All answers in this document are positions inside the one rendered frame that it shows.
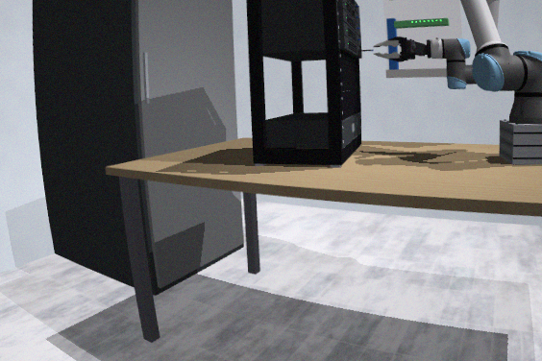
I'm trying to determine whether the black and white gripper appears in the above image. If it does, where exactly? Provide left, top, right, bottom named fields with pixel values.
left=373, top=36, right=431, bottom=61

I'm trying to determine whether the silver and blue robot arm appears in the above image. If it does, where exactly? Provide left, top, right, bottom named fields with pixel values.
left=431, top=0, right=542, bottom=124

